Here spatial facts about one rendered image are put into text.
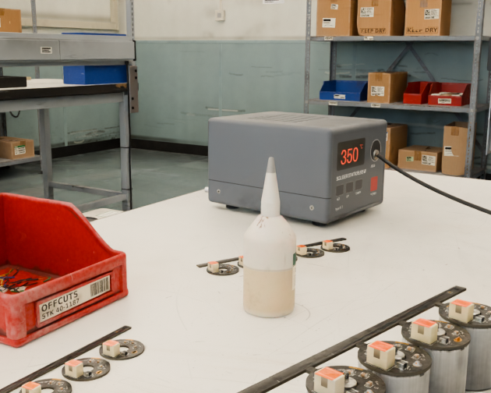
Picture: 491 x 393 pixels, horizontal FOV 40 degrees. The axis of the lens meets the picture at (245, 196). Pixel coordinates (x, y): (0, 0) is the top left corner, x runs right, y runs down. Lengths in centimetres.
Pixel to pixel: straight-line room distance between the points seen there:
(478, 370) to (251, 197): 43
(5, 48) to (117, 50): 65
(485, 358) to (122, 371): 18
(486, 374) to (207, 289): 24
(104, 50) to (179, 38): 281
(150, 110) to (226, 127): 562
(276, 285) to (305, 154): 23
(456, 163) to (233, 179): 390
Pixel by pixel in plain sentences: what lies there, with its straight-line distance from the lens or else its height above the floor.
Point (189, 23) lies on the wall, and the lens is 601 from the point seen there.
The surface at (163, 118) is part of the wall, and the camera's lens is 621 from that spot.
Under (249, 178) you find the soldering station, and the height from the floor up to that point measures 79.
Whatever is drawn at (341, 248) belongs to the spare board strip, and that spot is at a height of 75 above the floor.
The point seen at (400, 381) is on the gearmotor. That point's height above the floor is 81.
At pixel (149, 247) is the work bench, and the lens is 58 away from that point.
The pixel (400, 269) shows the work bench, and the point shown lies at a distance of 54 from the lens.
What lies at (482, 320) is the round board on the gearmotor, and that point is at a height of 81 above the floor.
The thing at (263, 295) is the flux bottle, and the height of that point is 77.
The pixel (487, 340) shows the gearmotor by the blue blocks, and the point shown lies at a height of 81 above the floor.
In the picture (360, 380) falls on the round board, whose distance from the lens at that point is 22.
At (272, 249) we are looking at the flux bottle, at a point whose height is 80.
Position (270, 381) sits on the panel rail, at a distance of 22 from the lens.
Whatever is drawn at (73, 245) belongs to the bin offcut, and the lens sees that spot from 49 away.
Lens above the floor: 91
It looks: 12 degrees down
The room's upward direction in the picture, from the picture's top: straight up
